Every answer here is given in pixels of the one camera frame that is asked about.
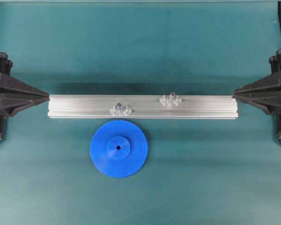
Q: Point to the silver aluminium extrusion rail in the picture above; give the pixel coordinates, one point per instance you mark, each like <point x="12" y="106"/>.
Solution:
<point x="143" y="107"/>

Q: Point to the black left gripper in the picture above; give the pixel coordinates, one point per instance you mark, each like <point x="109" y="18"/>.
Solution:
<point x="15" y="95"/>

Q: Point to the clear shaft mount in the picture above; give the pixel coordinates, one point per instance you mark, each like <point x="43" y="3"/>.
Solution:
<point x="171" y="99"/>
<point x="120" y="110"/>

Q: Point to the large blue plastic gear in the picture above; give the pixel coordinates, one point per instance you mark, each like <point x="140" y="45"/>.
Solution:
<point x="118" y="149"/>

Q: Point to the left clear shaft mount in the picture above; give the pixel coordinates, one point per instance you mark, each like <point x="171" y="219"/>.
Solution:
<point x="120" y="110"/>

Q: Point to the right clear shaft mount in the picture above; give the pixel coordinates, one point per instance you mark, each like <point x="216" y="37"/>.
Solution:
<point x="171" y="99"/>

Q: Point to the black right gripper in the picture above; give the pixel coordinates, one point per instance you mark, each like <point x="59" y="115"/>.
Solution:
<point x="265" y="94"/>

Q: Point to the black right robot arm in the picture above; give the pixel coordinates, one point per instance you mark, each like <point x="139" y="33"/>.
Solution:
<point x="265" y="94"/>

